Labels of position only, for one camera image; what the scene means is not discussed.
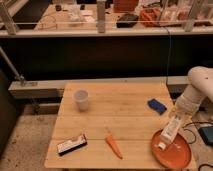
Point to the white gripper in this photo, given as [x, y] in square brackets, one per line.
[180, 115]

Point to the white plastic bottle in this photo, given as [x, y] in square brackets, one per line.
[169, 132]

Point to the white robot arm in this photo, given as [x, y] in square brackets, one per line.
[200, 87]

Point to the orange ceramic bowl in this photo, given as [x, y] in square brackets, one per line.
[175, 156]

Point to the black power adapter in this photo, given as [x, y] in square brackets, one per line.
[206, 133]

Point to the blue rectangular block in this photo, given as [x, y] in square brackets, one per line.
[157, 106]

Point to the orange carrot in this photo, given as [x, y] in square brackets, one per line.
[113, 145]

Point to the translucent plastic cup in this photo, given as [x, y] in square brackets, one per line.
[81, 99]

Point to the orange basket on bench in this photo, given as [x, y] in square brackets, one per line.
[148, 17]

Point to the black pouch on bench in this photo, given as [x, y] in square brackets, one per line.
[127, 20]

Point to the black and red box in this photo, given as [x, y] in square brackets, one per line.
[71, 144]

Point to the grey metal rail beam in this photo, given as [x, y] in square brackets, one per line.
[55, 88]

